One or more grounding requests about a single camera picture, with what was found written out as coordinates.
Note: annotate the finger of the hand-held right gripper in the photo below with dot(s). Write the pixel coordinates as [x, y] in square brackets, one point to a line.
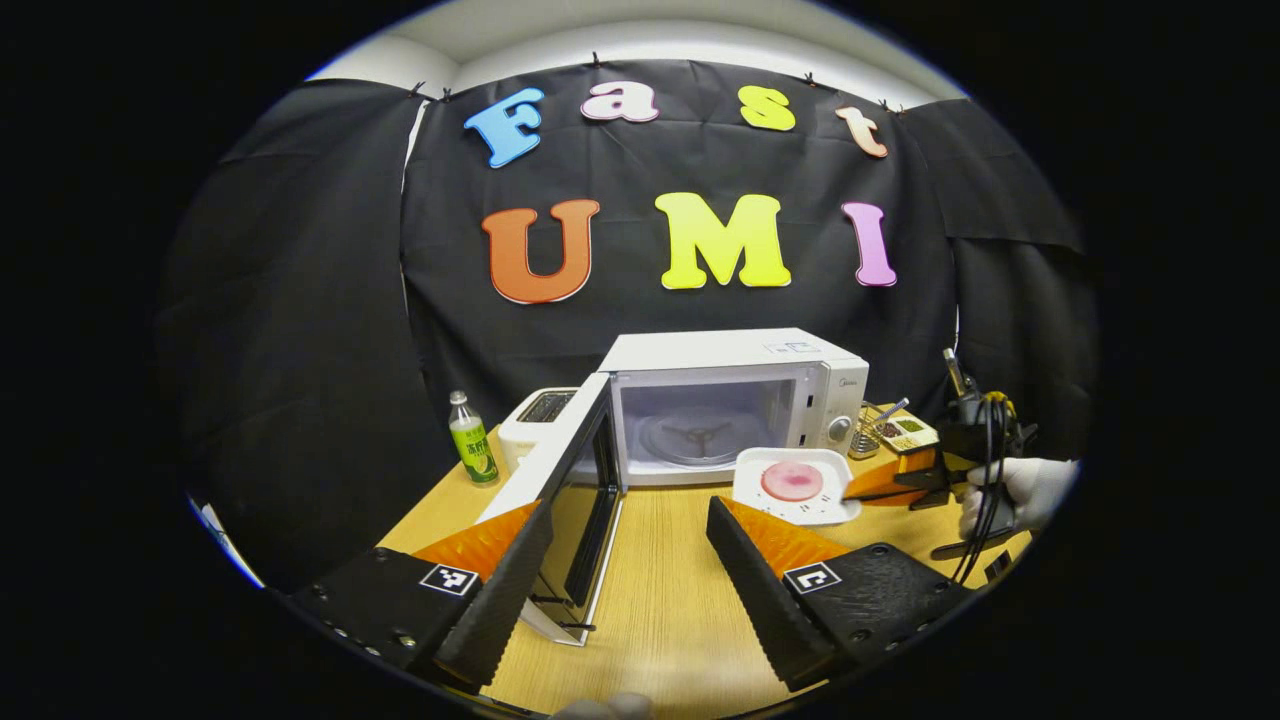
[885, 482]

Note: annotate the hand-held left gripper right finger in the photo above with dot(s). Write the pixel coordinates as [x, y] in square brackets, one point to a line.
[760, 600]

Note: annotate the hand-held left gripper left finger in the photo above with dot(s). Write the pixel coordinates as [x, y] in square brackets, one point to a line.
[500, 600]

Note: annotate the pink round food slice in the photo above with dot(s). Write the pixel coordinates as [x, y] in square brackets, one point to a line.
[792, 481]

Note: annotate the white square plate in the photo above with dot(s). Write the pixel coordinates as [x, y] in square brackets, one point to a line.
[750, 500]

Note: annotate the white microwave oven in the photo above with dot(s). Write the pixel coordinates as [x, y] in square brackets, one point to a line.
[720, 350]

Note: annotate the white divided condiment tray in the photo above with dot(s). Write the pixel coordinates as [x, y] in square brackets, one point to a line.
[905, 432]

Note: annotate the metal spoon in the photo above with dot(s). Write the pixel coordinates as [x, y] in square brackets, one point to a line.
[890, 410]

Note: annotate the green drink bottle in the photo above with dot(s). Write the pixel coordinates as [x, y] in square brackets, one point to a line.
[470, 445]

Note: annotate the white toaster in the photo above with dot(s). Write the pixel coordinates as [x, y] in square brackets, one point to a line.
[520, 435]

